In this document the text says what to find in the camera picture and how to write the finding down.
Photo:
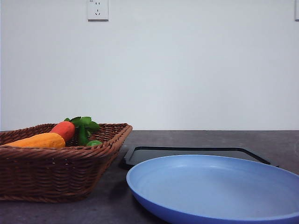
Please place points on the blue plate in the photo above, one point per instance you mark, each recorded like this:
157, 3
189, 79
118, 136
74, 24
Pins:
216, 189

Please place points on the brown wicker basket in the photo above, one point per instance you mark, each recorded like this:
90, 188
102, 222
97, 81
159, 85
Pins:
57, 175

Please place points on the black tray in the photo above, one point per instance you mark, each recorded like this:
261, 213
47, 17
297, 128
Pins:
135, 156

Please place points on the small green toy vegetable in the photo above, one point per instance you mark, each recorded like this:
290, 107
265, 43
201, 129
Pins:
94, 142

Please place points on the green leafy toy vegetable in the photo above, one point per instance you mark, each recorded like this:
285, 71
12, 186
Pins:
85, 125

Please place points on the red-orange toy carrot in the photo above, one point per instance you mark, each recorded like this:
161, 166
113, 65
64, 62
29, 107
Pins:
65, 129

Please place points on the yellow-orange toy vegetable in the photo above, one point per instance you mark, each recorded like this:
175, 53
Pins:
40, 140

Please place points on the white wall socket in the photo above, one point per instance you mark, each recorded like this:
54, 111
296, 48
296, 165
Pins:
97, 11

